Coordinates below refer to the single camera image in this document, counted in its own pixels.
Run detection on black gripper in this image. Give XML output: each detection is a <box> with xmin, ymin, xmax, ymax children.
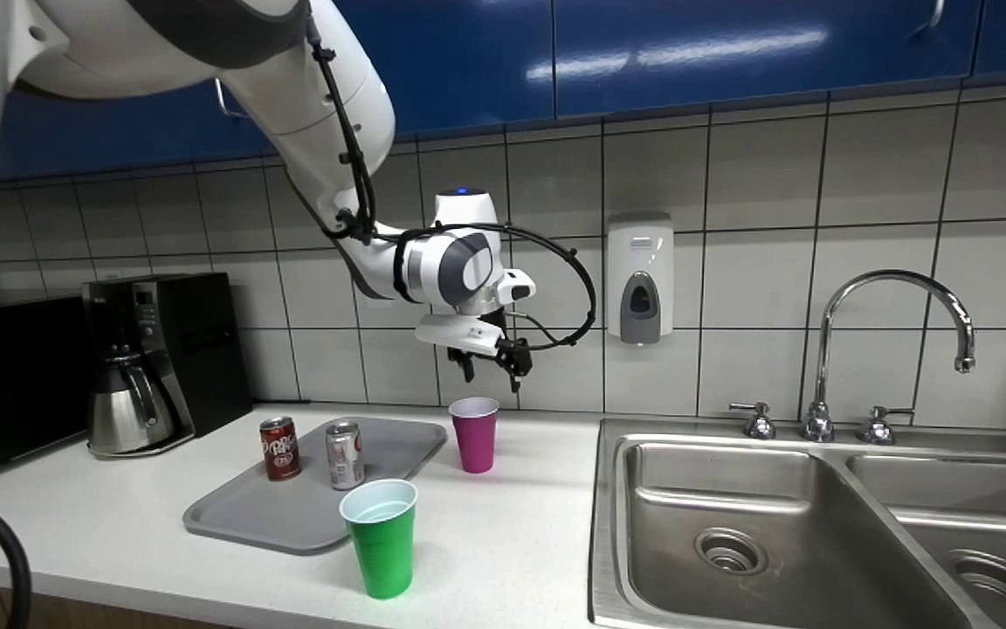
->
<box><xmin>451</xmin><ymin>338</ymin><xmax>535</xmax><ymax>393</ymax></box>

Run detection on purple plastic cup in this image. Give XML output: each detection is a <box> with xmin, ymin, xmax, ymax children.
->
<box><xmin>448</xmin><ymin>393</ymin><xmax>503</xmax><ymax>474</ymax></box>

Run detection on green plastic cup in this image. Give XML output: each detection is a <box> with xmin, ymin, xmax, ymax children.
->
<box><xmin>335</xmin><ymin>474</ymin><xmax>424</xmax><ymax>605</ymax></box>

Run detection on grey plastic tray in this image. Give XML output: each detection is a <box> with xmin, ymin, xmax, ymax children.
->
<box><xmin>182</xmin><ymin>411</ymin><xmax>451</xmax><ymax>557</ymax></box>

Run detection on silver soda can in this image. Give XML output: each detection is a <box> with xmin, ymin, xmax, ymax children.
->
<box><xmin>321</xmin><ymin>415</ymin><xmax>367</xmax><ymax>493</ymax></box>

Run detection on red soda can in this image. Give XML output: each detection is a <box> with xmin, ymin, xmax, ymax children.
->
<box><xmin>257</xmin><ymin>411</ymin><xmax>306</xmax><ymax>485</ymax></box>

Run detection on stainless steel double sink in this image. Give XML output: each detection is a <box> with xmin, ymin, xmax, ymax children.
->
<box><xmin>587</xmin><ymin>415</ymin><xmax>1006</xmax><ymax>629</ymax></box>

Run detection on chrome gooseneck faucet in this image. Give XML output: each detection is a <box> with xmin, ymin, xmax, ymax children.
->
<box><xmin>802</xmin><ymin>264</ymin><xmax>981</xmax><ymax>447</ymax></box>

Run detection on steel coffee carafe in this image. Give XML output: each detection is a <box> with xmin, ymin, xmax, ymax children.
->
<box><xmin>83</xmin><ymin>348</ymin><xmax>200</xmax><ymax>460</ymax></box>

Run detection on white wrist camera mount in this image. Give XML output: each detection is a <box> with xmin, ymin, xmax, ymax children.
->
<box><xmin>414</xmin><ymin>309</ymin><xmax>512</xmax><ymax>358</ymax></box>

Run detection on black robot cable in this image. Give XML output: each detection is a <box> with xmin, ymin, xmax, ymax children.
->
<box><xmin>393</xmin><ymin>221</ymin><xmax>600</xmax><ymax>352</ymax></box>

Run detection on white wall soap dispenser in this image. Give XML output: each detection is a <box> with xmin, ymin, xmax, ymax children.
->
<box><xmin>605</xmin><ymin>211</ymin><xmax>678</xmax><ymax>344</ymax></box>

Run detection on chrome faucet tap handle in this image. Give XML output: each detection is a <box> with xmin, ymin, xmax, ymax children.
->
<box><xmin>728</xmin><ymin>399</ymin><xmax>781</xmax><ymax>442</ymax></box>
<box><xmin>861</xmin><ymin>401</ymin><xmax>919</xmax><ymax>447</ymax></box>

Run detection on blue wall cabinets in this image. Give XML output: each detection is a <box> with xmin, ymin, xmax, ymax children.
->
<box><xmin>0</xmin><ymin>0</ymin><xmax>1006</xmax><ymax>185</ymax></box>

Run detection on silver wall cabinet handle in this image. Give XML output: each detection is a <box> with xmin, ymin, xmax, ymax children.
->
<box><xmin>211</xmin><ymin>76</ymin><xmax>238</xmax><ymax>123</ymax></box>
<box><xmin>914</xmin><ymin>0</ymin><xmax>949</xmax><ymax>45</ymax></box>

